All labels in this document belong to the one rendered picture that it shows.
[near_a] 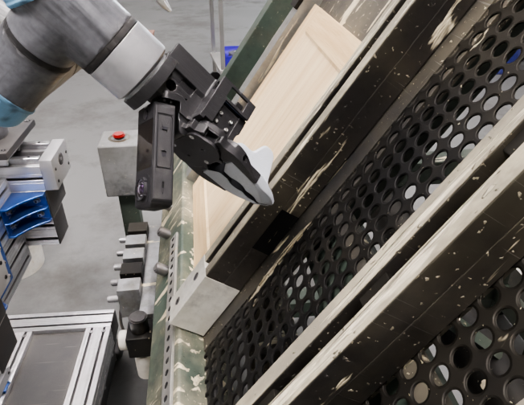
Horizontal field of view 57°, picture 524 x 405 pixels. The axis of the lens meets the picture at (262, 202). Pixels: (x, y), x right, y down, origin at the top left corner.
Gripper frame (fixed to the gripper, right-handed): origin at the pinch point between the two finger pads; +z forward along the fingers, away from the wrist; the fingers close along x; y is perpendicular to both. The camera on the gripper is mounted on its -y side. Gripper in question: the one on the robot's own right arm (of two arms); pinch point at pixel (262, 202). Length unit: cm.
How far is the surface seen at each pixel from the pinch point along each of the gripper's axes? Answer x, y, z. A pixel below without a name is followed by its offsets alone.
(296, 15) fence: 33, 64, 4
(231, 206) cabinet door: 36.7, 15.3, 14.9
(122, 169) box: 96, 31, 5
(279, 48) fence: 39, 59, 7
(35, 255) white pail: 208, 13, 20
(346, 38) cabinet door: 8.8, 42.9, 5.2
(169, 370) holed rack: 29.0, -19.5, 15.6
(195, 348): 30.3, -14.0, 18.9
